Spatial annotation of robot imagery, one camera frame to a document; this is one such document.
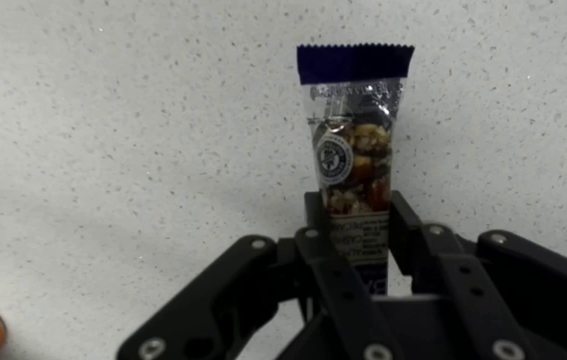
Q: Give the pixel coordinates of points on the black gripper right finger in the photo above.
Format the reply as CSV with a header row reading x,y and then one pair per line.
x,y
469,287

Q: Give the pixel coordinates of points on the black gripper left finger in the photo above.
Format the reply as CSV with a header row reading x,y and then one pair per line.
x,y
336,287

